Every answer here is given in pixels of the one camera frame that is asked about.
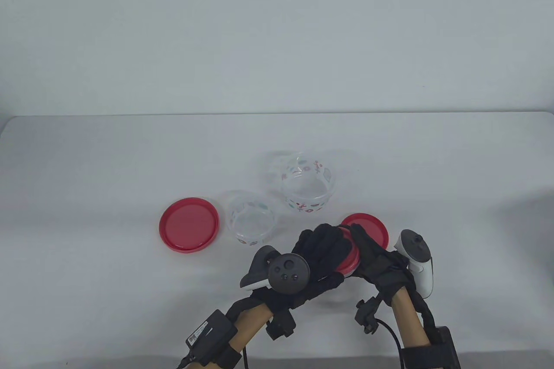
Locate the person's right hand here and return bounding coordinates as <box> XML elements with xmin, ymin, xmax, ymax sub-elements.
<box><xmin>348</xmin><ymin>224</ymin><xmax>410</xmax><ymax>300</ymax></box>

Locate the person's left hand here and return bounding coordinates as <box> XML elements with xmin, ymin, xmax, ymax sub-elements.
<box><xmin>249</xmin><ymin>224</ymin><xmax>347</xmax><ymax>311</ymax></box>

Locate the small red container lid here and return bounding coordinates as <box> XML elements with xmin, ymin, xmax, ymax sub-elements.
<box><xmin>335</xmin><ymin>226</ymin><xmax>362</xmax><ymax>276</ymax></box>

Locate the medium red container lid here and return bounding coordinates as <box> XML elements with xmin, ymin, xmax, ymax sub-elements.
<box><xmin>341</xmin><ymin>212</ymin><xmax>389</xmax><ymax>253</ymax></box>

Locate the large clear printed food container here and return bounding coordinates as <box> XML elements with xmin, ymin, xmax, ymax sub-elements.
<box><xmin>279</xmin><ymin>153</ymin><xmax>340</xmax><ymax>215</ymax></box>

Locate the medium clear printed food container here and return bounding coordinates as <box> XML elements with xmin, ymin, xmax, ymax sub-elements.
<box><xmin>225</xmin><ymin>191</ymin><xmax>277</xmax><ymax>247</ymax></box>

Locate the large red container lid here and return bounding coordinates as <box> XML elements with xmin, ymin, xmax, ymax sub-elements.
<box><xmin>159</xmin><ymin>198</ymin><xmax>219</xmax><ymax>253</ymax></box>

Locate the person's right forearm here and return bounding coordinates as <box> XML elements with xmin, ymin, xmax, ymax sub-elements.
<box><xmin>392</xmin><ymin>287</ymin><xmax>429</xmax><ymax>350</ymax></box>

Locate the plain black forearm box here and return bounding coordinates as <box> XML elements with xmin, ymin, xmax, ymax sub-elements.
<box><xmin>433</xmin><ymin>326</ymin><xmax>461</xmax><ymax>369</ymax></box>

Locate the black and white controller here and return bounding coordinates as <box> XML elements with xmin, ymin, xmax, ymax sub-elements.
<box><xmin>393</xmin><ymin>230</ymin><xmax>433</xmax><ymax>299</ymax></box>
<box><xmin>239</xmin><ymin>246</ymin><xmax>311</xmax><ymax>296</ymax></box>

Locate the black box with white label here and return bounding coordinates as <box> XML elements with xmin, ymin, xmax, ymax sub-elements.
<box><xmin>185</xmin><ymin>309</ymin><xmax>238</xmax><ymax>363</ymax></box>

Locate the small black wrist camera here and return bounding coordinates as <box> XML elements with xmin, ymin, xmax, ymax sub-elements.
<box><xmin>355</xmin><ymin>295</ymin><xmax>383</xmax><ymax>335</ymax></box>
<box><xmin>265</xmin><ymin>311</ymin><xmax>297</xmax><ymax>340</ymax></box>

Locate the black braided cable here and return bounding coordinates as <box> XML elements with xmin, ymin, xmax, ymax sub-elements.
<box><xmin>409</xmin><ymin>287</ymin><xmax>438</xmax><ymax>331</ymax></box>

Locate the thick black looped cable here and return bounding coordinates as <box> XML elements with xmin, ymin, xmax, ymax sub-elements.
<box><xmin>225</xmin><ymin>295</ymin><xmax>261</xmax><ymax>323</ymax></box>

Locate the black forearm strap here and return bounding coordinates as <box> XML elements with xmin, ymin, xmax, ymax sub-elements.
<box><xmin>399</xmin><ymin>343</ymin><xmax>455</xmax><ymax>369</ymax></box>
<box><xmin>216</xmin><ymin>343</ymin><xmax>243</xmax><ymax>369</ymax></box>

